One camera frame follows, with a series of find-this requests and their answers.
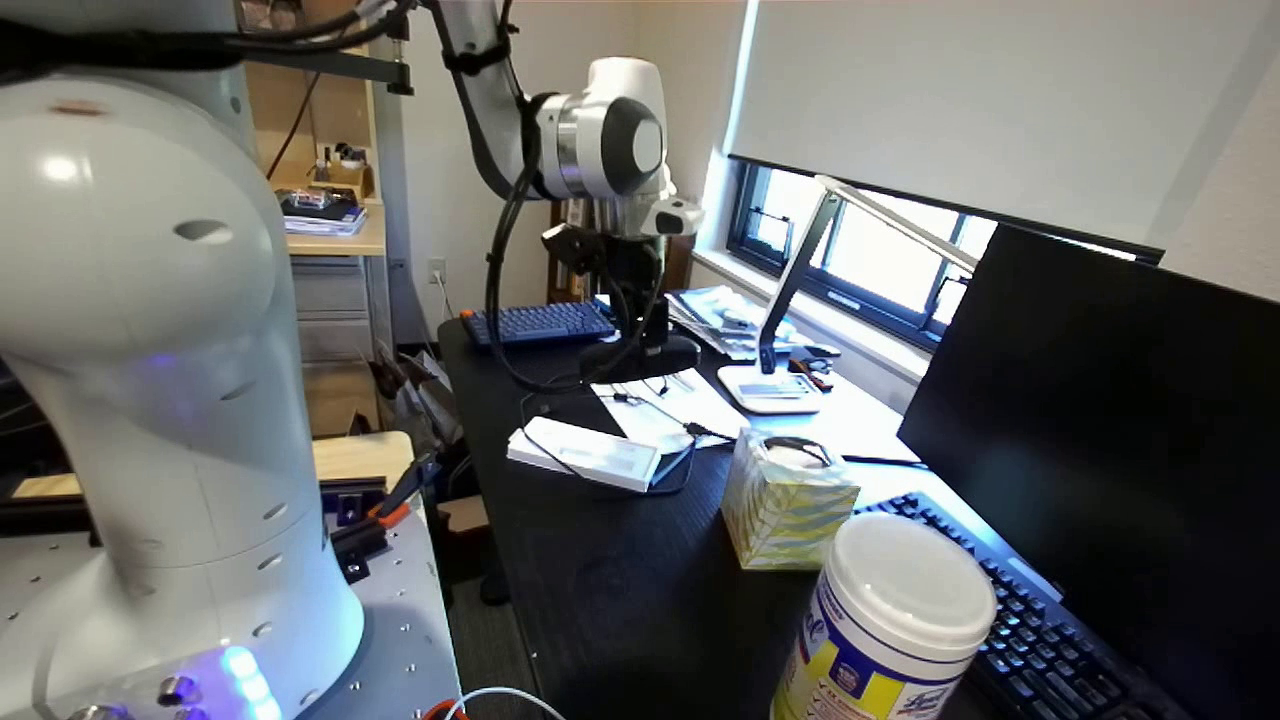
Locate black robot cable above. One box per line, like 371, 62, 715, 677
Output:
435, 0, 634, 396

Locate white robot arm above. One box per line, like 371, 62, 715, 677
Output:
0, 0, 677, 720

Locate wooden board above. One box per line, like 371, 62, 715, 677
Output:
17, 434, 414, 499

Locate white disinfectant wipes canister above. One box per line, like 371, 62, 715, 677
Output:
768, 514, 997, 720

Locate white paper sheets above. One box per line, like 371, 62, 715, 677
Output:
592, 369, 745, 451

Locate white desk lamp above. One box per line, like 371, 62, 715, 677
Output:
715, 175, 994, 417

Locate black keyboard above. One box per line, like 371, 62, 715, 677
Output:
877, 492, 1191, 720

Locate yellow patterned tissue box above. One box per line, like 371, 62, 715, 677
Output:
720, 428, 859, 572

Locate white styrofoam tray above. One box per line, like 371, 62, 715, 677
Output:
508, 417, 661, 492

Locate stack of books and papers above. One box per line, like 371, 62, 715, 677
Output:
667, 286, 765, 365

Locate blue keyboard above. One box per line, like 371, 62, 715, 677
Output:
469, 299, 617, 350

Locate wooden shelf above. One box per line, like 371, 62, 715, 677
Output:
245, 0, 394, 264

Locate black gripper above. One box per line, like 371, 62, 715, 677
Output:
540, 224, 667, 346

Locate black computer monitor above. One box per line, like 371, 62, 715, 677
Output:
902, 230, 1280, 720

